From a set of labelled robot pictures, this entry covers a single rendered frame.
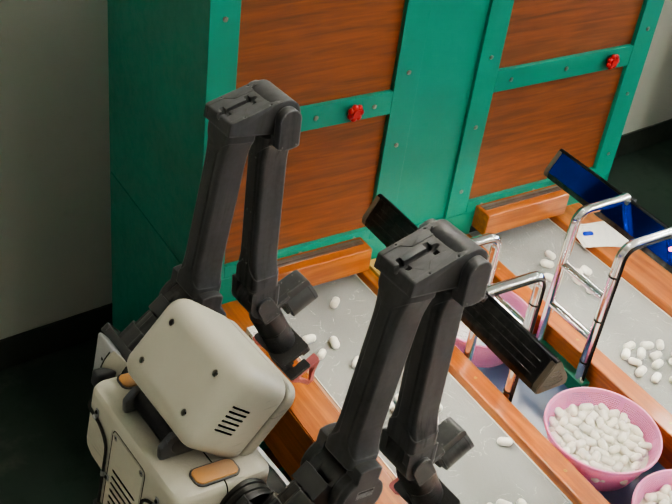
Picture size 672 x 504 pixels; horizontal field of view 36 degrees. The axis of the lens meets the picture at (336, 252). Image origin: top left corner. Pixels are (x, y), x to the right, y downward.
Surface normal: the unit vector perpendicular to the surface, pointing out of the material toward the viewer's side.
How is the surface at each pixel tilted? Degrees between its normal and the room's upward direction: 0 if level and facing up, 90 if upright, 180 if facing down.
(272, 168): 90
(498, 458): 0
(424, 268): 13
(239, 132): 90
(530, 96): 90
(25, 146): 90
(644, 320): 0
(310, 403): 0
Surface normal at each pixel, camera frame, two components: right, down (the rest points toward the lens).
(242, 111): -0.07, -0.72
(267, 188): 0.54, 0.54
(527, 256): 0.11, -0.80
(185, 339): -0.51, -0.33
